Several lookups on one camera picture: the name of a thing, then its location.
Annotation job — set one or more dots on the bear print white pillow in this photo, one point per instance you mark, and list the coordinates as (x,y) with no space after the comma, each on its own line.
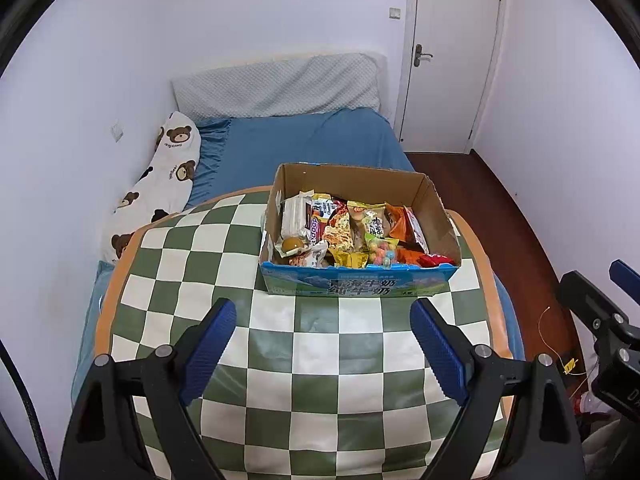
(170,160)

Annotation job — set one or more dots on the white wafer packet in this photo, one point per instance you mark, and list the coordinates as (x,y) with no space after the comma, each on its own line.
(294,217)

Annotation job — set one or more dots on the white plastic bag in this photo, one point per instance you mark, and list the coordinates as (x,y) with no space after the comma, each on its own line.
(602,447)

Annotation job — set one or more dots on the yellow tag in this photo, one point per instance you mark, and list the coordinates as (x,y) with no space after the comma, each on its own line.
(569,366)

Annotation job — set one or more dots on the colourful candy packet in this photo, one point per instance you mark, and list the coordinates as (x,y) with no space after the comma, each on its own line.
(382,251)

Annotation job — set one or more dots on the cardboard box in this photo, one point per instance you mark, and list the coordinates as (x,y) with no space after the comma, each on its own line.
(350,282)

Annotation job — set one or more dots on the white door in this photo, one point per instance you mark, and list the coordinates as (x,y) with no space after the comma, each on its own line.
(450,85)

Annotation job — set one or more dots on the round brown snack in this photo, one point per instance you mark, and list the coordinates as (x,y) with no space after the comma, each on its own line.
(292,245)

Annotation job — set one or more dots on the red white striped packet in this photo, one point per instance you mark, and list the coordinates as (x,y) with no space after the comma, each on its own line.
(417,230)

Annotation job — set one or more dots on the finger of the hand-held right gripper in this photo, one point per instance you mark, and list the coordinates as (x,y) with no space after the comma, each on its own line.
(627,277)
(590,300)

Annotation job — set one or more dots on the white light switch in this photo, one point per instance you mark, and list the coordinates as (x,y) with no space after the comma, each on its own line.
(395,12)

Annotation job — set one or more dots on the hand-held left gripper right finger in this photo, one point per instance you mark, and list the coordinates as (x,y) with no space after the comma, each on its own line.
(440,345)

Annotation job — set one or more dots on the yellow foil snack packet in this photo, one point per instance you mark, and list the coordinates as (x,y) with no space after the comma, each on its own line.
(350,259)

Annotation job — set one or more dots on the green yellow snack packet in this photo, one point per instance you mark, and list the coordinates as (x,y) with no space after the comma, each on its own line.
(370,217)

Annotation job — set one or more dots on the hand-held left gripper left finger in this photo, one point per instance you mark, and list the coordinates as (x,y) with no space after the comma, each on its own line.
(210,345)

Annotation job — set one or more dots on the white red snack packet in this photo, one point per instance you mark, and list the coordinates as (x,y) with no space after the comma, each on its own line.
(306,256)

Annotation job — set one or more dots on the grey quilted headboard pillow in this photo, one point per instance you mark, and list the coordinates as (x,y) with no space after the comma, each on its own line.
(280,85)

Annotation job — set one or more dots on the blue bed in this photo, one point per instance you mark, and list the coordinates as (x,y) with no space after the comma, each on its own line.
(310,135)

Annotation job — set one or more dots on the purple pink snack packet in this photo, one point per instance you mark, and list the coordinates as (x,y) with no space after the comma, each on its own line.
(316,224)

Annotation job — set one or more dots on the orange snack packet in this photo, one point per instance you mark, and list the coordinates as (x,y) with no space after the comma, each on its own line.
(397,222)

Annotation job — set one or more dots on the yellow noodle snack packet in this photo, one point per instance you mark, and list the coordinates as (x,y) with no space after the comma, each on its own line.
(337,227)

